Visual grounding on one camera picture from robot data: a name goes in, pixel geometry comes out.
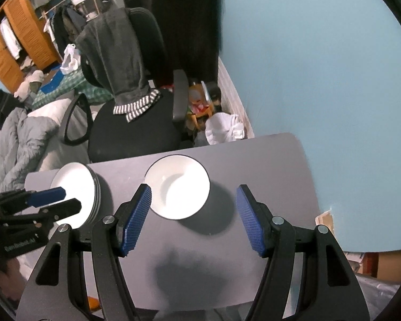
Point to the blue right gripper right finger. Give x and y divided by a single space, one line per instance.
255 220

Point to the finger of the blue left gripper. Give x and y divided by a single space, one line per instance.
45 197
59 211

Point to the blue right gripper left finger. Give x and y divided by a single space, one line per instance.
131 218

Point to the white plate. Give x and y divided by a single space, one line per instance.
82 183

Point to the large white bowl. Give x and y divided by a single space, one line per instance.
180 186

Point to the left hand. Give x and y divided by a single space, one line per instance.
12 283

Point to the grey quilted blanket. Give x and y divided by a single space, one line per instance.
23 142

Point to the black office chair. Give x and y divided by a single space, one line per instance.
160 129

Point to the white plastic bag floor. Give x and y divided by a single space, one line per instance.
223 128

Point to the blue cardboard box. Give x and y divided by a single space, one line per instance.
52 81

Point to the orange toy on floor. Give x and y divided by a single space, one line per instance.
205 99

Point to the white plastic bag on table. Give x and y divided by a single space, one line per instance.
71 59

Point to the orange wooden wardrobe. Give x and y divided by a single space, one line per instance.
22 35

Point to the dark grey towel striped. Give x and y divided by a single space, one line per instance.
110 45

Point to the hanging dark jackets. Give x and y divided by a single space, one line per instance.
67 24

